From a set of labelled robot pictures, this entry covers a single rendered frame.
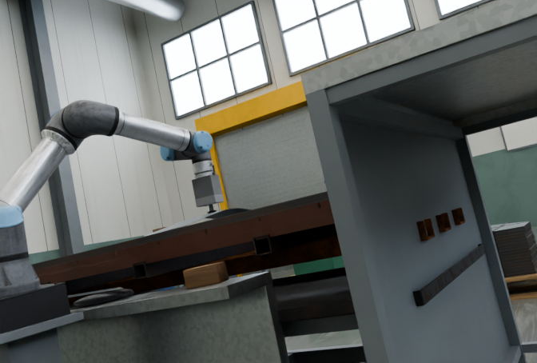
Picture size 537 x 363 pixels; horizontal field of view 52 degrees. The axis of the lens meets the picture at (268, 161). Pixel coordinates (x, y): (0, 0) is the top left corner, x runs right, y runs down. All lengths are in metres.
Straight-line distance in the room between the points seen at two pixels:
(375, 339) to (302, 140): 9.88
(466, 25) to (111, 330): 1.34
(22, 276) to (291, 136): 9.61
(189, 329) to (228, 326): 0.13
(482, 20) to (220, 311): 0.99
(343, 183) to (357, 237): 0.10
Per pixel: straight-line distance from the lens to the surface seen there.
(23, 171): 1.77
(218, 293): 1.33
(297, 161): 10.87
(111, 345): 1.83
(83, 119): 1.74
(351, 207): 0.99
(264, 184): 11.25
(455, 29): 0.96
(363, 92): 0.99
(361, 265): 1.00
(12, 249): 1.57
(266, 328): 1.47
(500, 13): 0.95
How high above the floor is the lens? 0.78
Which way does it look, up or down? 7 degrees up
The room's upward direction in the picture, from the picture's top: 12 degrees counter-clockwise
